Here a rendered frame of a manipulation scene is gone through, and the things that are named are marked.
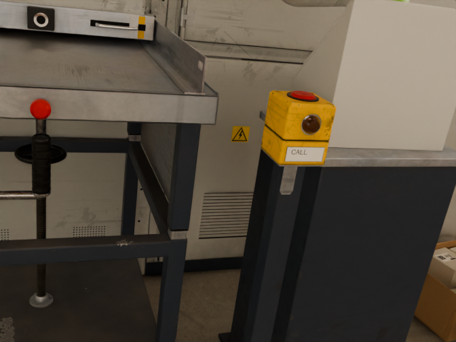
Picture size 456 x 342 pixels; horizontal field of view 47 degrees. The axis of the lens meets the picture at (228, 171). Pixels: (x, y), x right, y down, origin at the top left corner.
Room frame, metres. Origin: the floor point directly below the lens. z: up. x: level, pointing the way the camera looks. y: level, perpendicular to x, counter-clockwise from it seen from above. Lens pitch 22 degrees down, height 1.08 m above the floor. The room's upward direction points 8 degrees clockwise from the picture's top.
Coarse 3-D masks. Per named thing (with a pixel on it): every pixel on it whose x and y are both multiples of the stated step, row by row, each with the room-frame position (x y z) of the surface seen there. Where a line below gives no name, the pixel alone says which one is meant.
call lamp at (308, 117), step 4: (308, 116) 0.75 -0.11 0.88; (312, 116) 0.75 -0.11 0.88; (316, 116) 0.75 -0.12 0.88; (304, 120) 0.74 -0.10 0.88; (308, 120) 0.74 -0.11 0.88; (312, 120) 0.74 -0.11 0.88; (316, 120) 0.74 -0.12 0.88; (320, 120) 0.75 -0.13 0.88; (304, 124) 0.74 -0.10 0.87; (308, 124) 0.74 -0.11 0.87; (312, 124) 0.74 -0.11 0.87; (316, 124) 0.74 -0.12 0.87; (320, 124) 0.75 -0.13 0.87; (304, 128) 0.74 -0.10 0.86; (308, 128) 0.74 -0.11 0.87; (312, 128) 0.74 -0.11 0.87; (316, 128) 0.74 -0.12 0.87; (304, 132) 0.75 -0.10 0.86; (308, 132) 0.74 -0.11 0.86; (312, 132) 0.74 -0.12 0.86
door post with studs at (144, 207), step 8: (152, 0) 1.57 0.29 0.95; (160, 0) 1.58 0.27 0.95; (152, 8) 1.57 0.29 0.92; (160, 8) 1.58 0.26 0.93; (160, 16) 1.58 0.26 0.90; (152, 168) 1.59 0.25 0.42; (144, 200) 1.58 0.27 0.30; (144, 208) 1.58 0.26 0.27; (144, 216) 1.58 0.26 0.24; (144, 224) 1.58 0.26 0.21; (144, 232) 1.58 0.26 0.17; (144, 264) 1.59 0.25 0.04
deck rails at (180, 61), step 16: (160, 32) 1.30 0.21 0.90; (144, 48) 1.31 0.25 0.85; (160, 48) 1.28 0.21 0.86; (176, 48) 1.13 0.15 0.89; (192, 48) 1.01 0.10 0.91; (160, 64) 1.13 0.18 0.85; (176, 64) 1.12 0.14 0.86; (192, 64) 1.00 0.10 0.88; (176, 80) 1.00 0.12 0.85; (192, 80) 0.99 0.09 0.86
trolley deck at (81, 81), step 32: (0, 32) 1.27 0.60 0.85; (32, 32) 1.33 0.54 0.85; (0, 64) 0.94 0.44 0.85; (32, 64) 0.98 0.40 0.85; (64, 64) 1.02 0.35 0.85; (96, 64) 1.06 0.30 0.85; (128, 64) 1.10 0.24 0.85; (0, 96) 0.81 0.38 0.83; (32, 96) 0.82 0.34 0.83; (64, 96) 0.84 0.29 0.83; (96, 96) 0.86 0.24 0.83; (128, 96) 0.88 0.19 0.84; (160, 96) 0.90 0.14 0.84; (192, 96) 0.92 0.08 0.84
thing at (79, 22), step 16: (0, 16) 1.22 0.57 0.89; (16, 16) 1.23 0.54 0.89; (64, 16) 1.27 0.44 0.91; (80, 16) 1.28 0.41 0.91; (96, 16) 1.30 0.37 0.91; (112, 16) 1.31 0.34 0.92; (128, 16) 1.33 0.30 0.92; (144, 16) 1.34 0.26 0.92; (64, 32) 1.27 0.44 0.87; (80, 32) 1.28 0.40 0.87; (96, 32) 1.30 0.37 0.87; (112, 32) 1.31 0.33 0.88; (128, 32) 1.33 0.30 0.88
